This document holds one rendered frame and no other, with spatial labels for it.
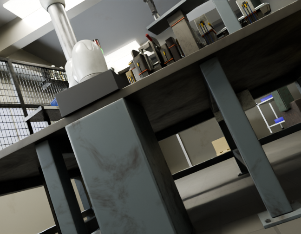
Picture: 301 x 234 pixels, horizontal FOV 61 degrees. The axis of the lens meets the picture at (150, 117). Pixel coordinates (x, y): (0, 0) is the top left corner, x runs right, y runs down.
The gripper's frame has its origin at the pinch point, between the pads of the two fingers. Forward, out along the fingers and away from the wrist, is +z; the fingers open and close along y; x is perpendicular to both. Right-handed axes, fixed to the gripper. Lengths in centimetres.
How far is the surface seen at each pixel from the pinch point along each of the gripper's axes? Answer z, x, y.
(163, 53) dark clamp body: 17.7, 7.6, 10.3
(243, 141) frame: 90, -16, -47
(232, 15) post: 27.4, -38.4, -10.0
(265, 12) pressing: 20, -62, 29
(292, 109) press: 80, -100, 367
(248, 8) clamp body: 22, -49, 4
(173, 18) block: 8.2, -9.7, -5.7
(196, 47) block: 31.7, -14.2, -6.0
